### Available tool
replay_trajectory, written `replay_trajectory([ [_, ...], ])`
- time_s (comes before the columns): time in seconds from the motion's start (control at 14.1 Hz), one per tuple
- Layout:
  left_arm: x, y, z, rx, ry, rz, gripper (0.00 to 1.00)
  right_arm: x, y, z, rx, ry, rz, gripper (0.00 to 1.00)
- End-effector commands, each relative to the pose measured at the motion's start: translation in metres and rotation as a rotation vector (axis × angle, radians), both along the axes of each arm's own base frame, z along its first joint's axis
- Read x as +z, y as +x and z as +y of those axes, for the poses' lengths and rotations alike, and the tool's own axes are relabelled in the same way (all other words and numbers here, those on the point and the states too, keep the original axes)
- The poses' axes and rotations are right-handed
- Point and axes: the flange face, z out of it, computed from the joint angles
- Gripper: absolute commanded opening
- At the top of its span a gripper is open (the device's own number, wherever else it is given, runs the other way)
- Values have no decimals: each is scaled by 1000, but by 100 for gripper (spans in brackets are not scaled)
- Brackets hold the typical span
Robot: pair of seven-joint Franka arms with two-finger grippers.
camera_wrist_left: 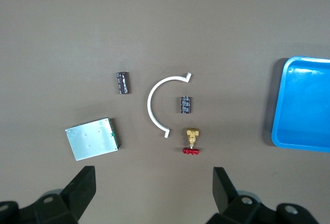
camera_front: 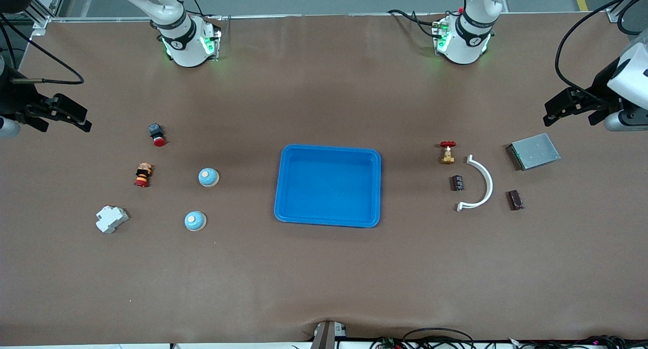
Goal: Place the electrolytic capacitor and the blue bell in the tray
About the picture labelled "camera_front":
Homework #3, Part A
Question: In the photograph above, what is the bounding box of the blue round desk bell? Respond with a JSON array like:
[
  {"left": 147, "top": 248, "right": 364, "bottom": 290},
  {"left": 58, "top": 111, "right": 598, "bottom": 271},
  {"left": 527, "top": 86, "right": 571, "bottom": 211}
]
[
  {"left": 184, "top": 210, "right": 207, "bottom": 232},
  {"left": 198, "top": 167, "right": 220, "bottom": 188}
]

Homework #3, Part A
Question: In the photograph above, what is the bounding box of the blue plastic tray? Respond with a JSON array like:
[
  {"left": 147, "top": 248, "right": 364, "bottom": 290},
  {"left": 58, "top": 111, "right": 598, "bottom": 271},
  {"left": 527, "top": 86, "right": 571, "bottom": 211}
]
[{"left": 274, "top": 144, "right": 382, "bottom": 228}]

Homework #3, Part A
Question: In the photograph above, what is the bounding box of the silver metal electronics box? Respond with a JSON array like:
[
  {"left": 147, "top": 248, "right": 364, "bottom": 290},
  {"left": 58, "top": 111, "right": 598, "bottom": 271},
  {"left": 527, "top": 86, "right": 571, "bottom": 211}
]
[{"left": 507, "top": 133, "right": 561, "bottom": 171}]

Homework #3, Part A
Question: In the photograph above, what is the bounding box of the red pushbutton dark body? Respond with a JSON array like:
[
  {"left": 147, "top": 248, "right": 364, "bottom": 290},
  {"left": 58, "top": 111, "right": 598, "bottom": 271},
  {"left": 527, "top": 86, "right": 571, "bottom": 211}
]
[{"left": 148, "top": 123, "right": 167, "bottom": 147}]

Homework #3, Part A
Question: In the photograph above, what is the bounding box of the red orange emergency button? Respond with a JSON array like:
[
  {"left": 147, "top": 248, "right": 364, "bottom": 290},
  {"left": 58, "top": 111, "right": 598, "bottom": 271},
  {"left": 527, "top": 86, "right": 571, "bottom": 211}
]
[{"left": 134, "top": 162, "right": 153, "bottom": 188}]

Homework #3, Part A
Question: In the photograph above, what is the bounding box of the white circuit breaker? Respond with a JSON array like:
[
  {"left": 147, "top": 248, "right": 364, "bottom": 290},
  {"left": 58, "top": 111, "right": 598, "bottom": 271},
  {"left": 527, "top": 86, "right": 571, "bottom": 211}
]
[{"left": 96, "top": 205, "right": 130, "bottom": 234}]

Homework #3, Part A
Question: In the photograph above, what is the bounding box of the brown table mat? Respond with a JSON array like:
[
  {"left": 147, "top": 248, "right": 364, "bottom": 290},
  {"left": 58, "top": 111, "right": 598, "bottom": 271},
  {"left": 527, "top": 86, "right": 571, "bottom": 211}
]
[{"left": 0, "top": 14, "right": 648, "bottom": 345}]

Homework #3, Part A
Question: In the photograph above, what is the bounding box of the white curved plastic bracket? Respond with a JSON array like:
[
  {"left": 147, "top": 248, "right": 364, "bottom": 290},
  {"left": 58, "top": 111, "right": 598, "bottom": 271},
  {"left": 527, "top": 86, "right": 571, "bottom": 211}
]
[{"left": 457, "top": 154, "right": 493, "bottom": 212}]

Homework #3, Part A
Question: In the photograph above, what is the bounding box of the black right arm base cable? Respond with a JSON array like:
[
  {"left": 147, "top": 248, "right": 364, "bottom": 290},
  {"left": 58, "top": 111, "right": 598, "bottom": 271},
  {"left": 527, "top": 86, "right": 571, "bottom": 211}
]
[{"left": 185, "top": 0, "right": 226, "bottom": 21}]

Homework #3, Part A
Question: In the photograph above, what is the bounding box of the black arm base cable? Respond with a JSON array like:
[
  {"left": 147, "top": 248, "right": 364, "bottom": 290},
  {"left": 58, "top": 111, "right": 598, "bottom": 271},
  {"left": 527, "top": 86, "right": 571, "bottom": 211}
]
[
  {"left": 387, "top": 9, "right": 443, "bottom": 38},
  {"left": 185, "top": 0, "right": 226, "bottom": 21}
]

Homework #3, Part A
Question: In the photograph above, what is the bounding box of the black left arm base cable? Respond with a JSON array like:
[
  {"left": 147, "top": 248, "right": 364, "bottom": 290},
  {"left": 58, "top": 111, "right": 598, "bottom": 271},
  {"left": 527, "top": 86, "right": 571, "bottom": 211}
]
[{"left": 387, "top": 9, "right": 443, "bottom": 38}]

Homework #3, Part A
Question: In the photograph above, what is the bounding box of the silver table edge rail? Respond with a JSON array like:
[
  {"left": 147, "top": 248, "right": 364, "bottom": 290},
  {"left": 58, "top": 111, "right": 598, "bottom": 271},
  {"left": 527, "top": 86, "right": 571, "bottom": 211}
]
[{"left": 48, "top": 11, "right": 616, "bottom": 23}]

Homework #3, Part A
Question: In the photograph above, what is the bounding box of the black cable bundle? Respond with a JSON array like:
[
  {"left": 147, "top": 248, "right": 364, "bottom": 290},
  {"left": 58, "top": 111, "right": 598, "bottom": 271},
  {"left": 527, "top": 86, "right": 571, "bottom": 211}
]
[{"left": 369, "top": 328, "right": 648, "bottom": 349}]

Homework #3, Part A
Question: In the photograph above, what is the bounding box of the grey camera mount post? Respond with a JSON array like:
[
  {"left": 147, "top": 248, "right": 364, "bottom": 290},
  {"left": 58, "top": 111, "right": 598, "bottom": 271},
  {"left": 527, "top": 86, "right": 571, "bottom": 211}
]
[{"left": 310, "top": 320, "right": 347, "bottom": 349}]

